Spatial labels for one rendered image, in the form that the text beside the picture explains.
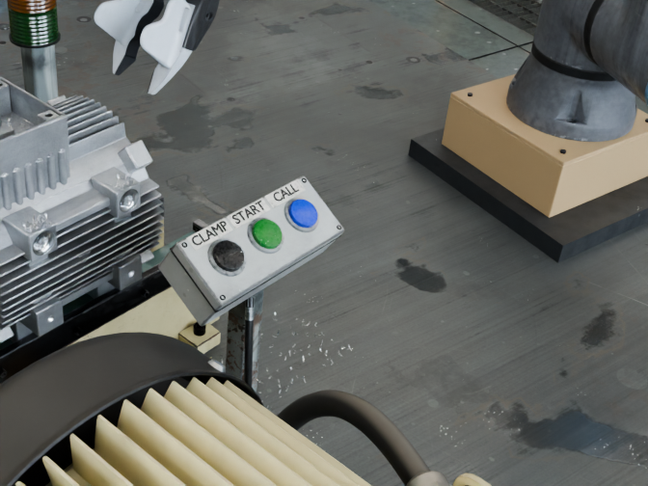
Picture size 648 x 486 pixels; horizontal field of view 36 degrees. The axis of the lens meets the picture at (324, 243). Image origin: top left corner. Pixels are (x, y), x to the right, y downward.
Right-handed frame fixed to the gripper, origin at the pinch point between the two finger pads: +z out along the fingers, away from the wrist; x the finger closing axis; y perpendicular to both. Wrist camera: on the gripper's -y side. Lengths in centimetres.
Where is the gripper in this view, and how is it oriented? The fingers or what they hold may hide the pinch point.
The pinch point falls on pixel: (143, 72)
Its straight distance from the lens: 99.2
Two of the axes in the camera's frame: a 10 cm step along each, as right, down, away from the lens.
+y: -5.2, -0.6, -8.5
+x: 7.5, 4.5, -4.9
